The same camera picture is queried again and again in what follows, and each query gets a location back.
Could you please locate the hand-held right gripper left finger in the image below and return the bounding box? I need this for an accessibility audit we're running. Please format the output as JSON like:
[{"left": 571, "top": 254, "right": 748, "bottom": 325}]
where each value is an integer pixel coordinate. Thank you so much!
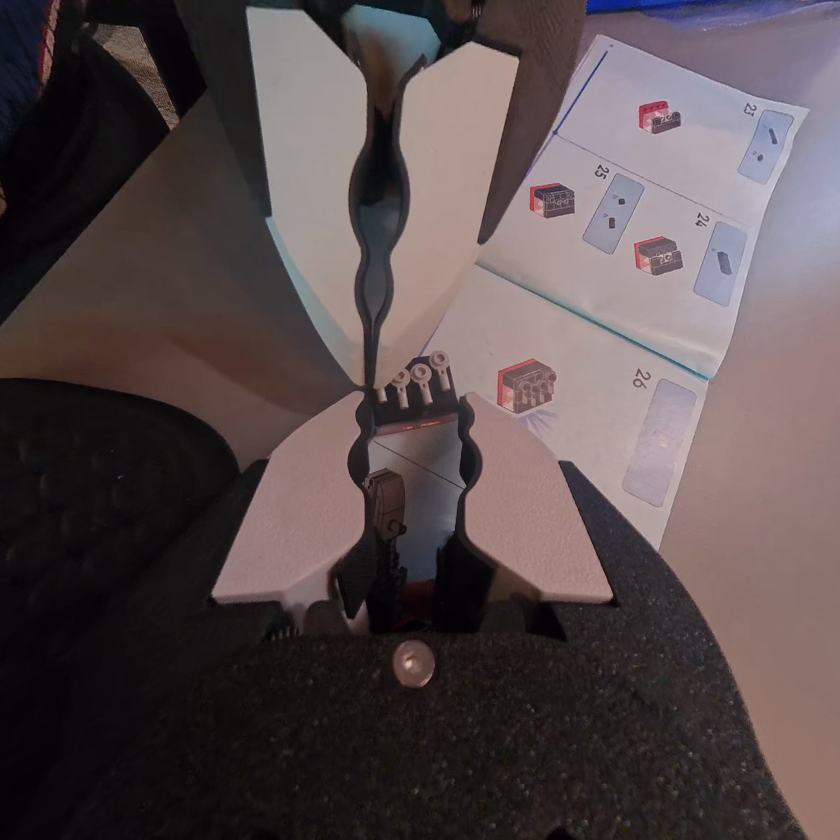
[{"left": 211, "top": 391, "right": 382, "bottom": 635}]

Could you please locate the black mesh cushion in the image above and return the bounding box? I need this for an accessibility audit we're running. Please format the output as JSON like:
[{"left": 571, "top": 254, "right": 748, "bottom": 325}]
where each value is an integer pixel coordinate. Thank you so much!
[{"left": 0, "top": 377, "right": 242, "bottom": 840}]

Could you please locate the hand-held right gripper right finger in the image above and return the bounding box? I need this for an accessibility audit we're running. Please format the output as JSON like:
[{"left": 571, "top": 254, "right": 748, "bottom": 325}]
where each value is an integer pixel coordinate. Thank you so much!
[{"left": 436, "top": 391, "right": 619, "bottom": 634}]

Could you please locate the black toy brick block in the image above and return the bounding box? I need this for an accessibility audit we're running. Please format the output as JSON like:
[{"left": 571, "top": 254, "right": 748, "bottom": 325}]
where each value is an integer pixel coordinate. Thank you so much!
[{"left": 373, "top": 357, "right": 460, "bottom": 435}]

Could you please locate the step-page instruction booklet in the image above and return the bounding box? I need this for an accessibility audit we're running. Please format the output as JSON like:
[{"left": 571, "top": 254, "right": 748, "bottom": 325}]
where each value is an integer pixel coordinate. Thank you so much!
[{"left": 364, "top": 34, "right": 811, "bottom": 631}]

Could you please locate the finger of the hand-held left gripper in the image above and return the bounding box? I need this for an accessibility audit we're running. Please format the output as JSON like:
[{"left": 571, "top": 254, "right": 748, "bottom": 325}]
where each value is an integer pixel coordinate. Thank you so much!
[
  {"left": 245, "top": 5, "right": 372, "bottom": 389},
  {"left": 371, "top": 41, "right": 521, "bottom": 388}
]

